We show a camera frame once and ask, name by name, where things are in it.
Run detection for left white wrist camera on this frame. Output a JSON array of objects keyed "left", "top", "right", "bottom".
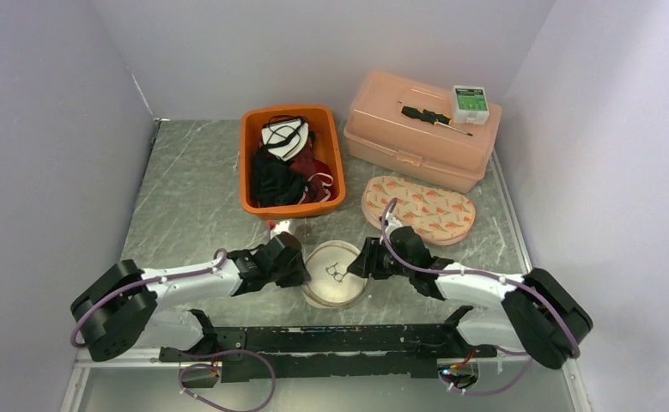
[{"left": 266, "top": 219, "right": 295, "bottom": 240}]

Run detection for white black bra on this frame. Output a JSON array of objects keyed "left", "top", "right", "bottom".
[{"left": 260, "top": 115, "right": 315, "bottom": 161}]

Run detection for pink plastic storage box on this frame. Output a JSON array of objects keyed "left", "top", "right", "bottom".
[{"left": 344, "top": 70, "right": 502, "bottom": 193}]

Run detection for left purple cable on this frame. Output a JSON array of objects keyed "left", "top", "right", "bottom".
[{"left": 70, "top": 247, "right": 229, "bottom": 349}]

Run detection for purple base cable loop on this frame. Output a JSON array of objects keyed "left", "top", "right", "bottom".
[{"left": 178, "top": 348, "right": 277, "bottom": 412}]

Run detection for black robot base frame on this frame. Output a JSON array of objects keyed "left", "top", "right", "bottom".
[{"left": 159, "top": 324, "right": 482, "bottom": 383}]

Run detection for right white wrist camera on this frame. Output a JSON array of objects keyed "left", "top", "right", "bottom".
[{"left": 380, "top": 204, "right": 403, "bottom": 238}]

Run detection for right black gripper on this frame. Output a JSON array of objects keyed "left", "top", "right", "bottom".
[{"left": 347, "top": 236, "right": 414, "bottom": 279}]

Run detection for white green small box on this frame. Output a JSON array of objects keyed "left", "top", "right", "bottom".
[{"left": 452, "top": 85, "right": 490, "bottom": 125}]

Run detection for floral mesh laundry bag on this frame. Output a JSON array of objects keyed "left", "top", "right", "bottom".
[{"left": 361, "top": 176, "right": 476, "bottom": 246}]

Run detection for black yellow screwdriver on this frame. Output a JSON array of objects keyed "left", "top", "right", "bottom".
[{"left": 400, "top": 104, "right": 473, "bottom": 136}]

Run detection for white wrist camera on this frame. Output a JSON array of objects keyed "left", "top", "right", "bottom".
[
  {"left": 380, "top": 204, "right": 403, "bottom": 238},
  {"left": 266, "top": 219, "right": 295, "bottom": 240}
]

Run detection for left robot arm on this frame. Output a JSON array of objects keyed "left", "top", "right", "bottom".
[{"left": 70, "top": 232, "right": 311, "bottom": 362}]

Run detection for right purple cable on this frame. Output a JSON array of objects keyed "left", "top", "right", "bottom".
[{"left": 379, "top": 197, "right": 581, "bottom": 398}]

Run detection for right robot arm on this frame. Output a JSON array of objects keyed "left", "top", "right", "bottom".
[{"left": 347, "top": 227, "right": 593, "bottom": 369}]

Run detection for orange plastic bin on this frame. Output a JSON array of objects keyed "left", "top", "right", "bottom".
[{"left": 239, "top": 104, "right": 346, "bottom": 220}]

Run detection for dark red bra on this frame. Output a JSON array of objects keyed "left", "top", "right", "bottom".
[{"left": 290, "top": 146, "right": 333, "bottom": 183}]

